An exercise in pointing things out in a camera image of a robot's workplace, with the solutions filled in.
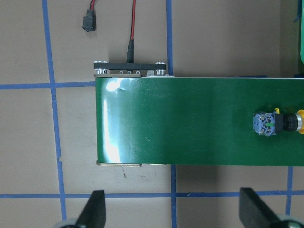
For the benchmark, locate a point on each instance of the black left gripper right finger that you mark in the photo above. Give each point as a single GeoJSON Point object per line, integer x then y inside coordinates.
{"type": "Point", "coordinates": [253, 212]}

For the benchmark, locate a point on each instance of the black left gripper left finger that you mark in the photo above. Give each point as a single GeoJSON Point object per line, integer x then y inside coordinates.
{"type": "Point", "coordinates": [94, 213]}

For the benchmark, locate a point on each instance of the yellow push button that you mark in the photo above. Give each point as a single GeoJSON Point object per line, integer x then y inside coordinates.
{"type": "Point", "coordinates": [269, 124]}

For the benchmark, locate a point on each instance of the green conveyor belt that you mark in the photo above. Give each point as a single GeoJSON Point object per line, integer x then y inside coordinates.
{"type": "Point", "coordinates": [144, 116]}

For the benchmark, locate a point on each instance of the green plastic tray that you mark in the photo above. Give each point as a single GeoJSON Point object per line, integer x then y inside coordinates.
{"type": "Point", "coordinates": [300, 18]}

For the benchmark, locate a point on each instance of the black inline switch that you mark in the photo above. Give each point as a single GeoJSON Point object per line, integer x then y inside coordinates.
{"type": "Point", "coordinates": [89, 20]}

